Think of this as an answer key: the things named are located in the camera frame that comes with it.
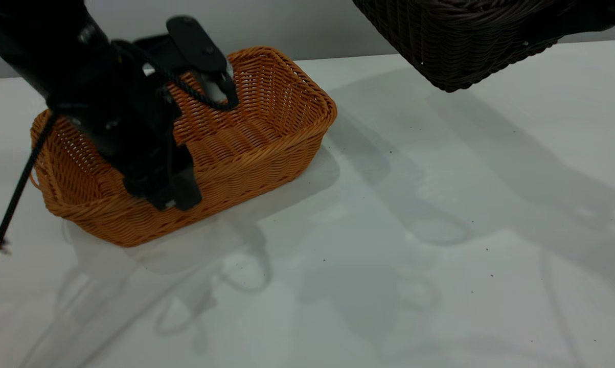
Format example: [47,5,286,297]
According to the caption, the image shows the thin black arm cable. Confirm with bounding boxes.
[0,115,55,306]

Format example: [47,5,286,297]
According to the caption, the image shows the light brown wicker basket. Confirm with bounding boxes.
[30,46,337,248]

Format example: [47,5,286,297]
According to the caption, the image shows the dark brown wicker basket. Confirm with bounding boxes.
[352,0,579,94]

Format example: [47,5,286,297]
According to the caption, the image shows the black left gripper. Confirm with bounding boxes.
[51,45,203,212]

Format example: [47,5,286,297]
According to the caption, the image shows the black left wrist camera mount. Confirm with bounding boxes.
[133,15,239,111]

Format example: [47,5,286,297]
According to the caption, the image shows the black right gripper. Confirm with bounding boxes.
[522,0,615,53]

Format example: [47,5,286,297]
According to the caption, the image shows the black braided camera cable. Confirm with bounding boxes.
[148,58,237,112]

